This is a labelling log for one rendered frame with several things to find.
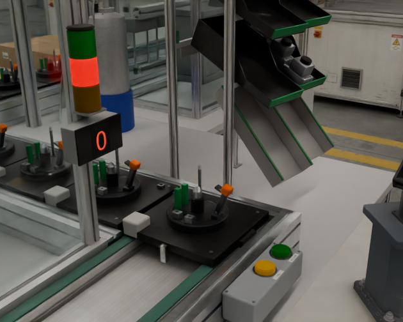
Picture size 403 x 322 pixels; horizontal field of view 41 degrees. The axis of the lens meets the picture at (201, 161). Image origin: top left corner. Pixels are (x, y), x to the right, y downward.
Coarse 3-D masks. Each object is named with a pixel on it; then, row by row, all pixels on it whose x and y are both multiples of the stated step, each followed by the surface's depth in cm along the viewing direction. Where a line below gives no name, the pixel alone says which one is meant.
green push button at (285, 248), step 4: (276, 244) 111; (280, 244) 111; (272, 248) 110; (276, 248) 109; (280, 248) 109; (284, 248) 109; (288, 248) 109; (272, 252) 109; (276, 252) 108; (280, 252) 108; (284, 252) 108; (288, 252) 108; (276, 256) 108; (280, 256) 108; (284, 256) 108; (288, 256) 108
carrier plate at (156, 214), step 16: (192, 192) 134; (160, 208) 126; (240, 208) 126; (256, 208) 126; (160, 224) 119; (240, 224) 119; (256, 224) 120; (144, 240) 116; (160, 240) 113; (176, 240) 113; (192, 240) 113; (208, 240) 113; (224, 240) 113; (192, 256) 109; (208, 256) 107; (224, 256) 110
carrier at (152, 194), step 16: (96, 176) 134; (112, 176) 131; (144, 176) 143; (96, 192) 130; (112, 192) 130; (128, 192) 130; (144, 192) 134; (160, 192) 134; (112, 208) 126; (128, 208) 126; (144, 208) 127; (112, 224) 120
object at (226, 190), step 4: (216, 188) 115; (220, 188) 114; (224, 188) 113; (228, 188) 113; (232, 188) 114; (220, 192) 114; (224, 192) 113; (228, 192) 113; (224, 196) 114; (220, 200) 115; (224, 200) 115; (220, 204) 115; (224, 204) 116; (216, 208) 116; (220, 208) 116; (216, 212) 117; (220, 212) 117
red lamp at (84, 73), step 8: (96, 56) 98; (72, 64) 96; (80, 64) 96; (88, 64) 96; (96, 64) 98; (72, 72) 97; (80, 72) 96; (88, 72) 97; (96, 72) 98; (72, 80) 98; (80, 80) 97; (88, 80) 97; (96, 80) 98
